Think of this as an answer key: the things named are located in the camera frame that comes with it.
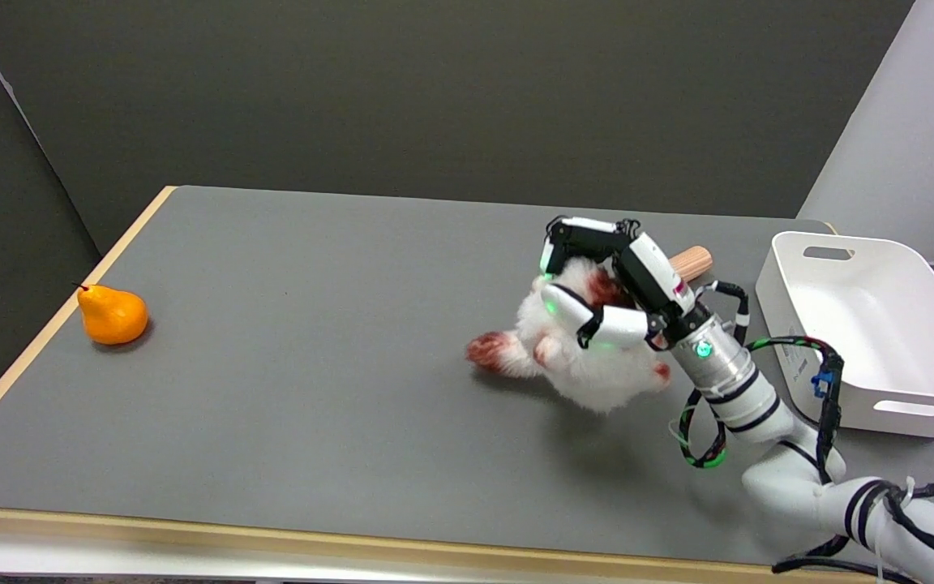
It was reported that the white fluffy plush toy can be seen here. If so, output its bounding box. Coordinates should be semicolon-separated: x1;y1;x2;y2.
465;256;673;414

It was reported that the white plastic bin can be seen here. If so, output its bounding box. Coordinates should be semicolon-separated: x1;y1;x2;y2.
755;231;934;439

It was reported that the black green braided cable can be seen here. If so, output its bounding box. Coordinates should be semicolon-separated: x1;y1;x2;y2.
676;280;934;584

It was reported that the wooden cylinder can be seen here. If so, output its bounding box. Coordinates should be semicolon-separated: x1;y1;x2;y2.
668;246;713;284

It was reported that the orange pear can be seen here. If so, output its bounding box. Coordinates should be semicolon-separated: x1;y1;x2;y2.
74;283;149;346

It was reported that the white panel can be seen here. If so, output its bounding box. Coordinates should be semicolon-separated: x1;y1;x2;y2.
797;0;934;267

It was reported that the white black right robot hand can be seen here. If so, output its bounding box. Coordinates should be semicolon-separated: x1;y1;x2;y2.
538;216;698;351

